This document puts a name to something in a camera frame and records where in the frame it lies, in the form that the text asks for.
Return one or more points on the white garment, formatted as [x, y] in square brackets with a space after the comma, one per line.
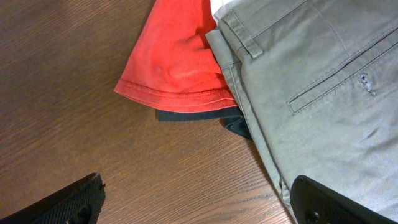
[216, 5]

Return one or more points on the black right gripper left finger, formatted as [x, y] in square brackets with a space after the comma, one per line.
[78, 203]

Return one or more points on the dark navy garment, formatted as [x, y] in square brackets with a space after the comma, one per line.
[231, 119]

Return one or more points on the grey khaki shorts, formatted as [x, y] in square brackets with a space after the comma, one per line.
[316, 81]

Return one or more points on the red t-shirt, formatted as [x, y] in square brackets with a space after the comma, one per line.
[172, 67]

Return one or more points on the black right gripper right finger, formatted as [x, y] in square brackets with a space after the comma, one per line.
[314, 203]

